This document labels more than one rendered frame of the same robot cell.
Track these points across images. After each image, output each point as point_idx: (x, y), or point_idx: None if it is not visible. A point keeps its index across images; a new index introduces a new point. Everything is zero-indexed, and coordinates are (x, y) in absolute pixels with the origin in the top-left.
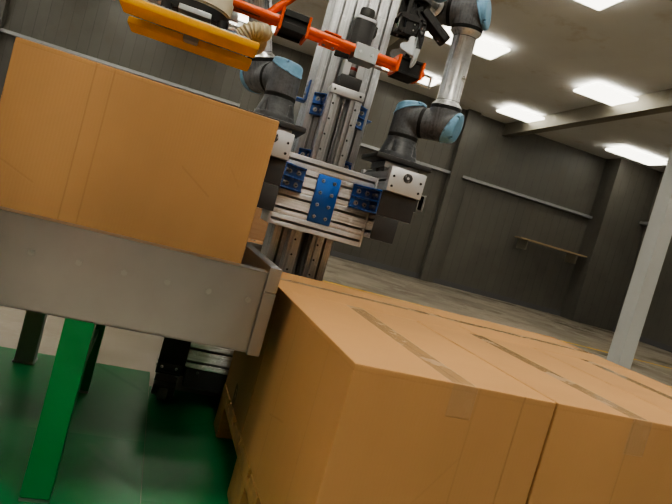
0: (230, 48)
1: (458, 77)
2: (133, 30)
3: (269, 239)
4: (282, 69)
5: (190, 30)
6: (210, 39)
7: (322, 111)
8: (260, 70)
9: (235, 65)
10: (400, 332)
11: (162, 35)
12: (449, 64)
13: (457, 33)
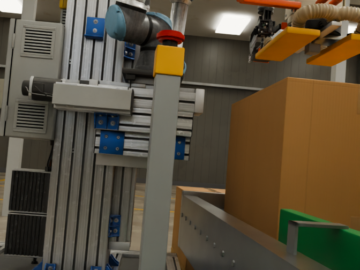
0: (319, 60)
1: (184, 34)
2: (294, 34)
3: (98, 182)
4: (171, 29)
5: (343, 55)
6: (330, 58)
7: (134, 56)
8: (149, 24)
9: (267, 57)
10: None
11: (305, 44)
12: (181, 24)
13: (184, 2)
